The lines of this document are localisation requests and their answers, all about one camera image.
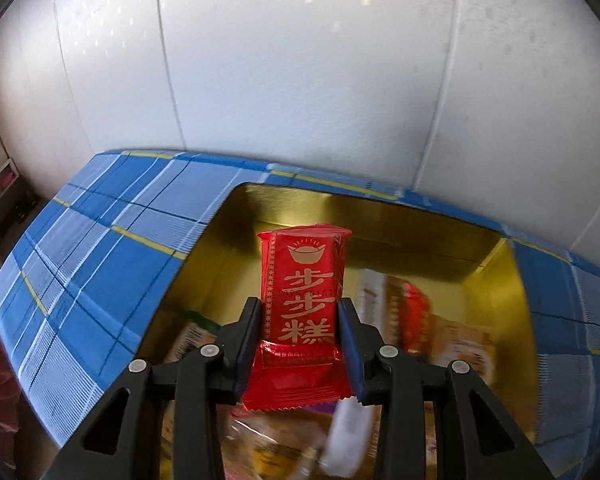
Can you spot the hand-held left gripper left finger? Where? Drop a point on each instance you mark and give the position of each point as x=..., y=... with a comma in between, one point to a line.
x=247, y=355

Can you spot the tan snack packet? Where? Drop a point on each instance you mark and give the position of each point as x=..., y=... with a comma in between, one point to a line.
x=462, y=345

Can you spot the blue plaid tablecloth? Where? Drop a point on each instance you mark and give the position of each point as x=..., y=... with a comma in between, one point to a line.
x=105, y=260

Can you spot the rice cracker packet red ends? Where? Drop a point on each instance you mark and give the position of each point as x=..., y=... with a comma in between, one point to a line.
x=395, y=310

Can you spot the red snack packet gold print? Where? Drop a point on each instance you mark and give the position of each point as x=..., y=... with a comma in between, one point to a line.
x=305, y=285

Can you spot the white shelf unit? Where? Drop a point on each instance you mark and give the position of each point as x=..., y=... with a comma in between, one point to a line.
x=0, y=180

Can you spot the gold tin box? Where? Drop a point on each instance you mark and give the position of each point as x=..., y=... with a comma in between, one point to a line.
x=430, y=250

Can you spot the clear snack packet yellow label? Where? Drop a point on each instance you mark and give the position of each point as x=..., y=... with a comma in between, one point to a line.
x=275, y=450

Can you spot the white snack packet red label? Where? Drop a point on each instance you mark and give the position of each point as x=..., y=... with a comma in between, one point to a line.
x=350, y=440

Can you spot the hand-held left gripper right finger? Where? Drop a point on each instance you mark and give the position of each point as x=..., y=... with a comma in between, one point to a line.
x=350, y=355

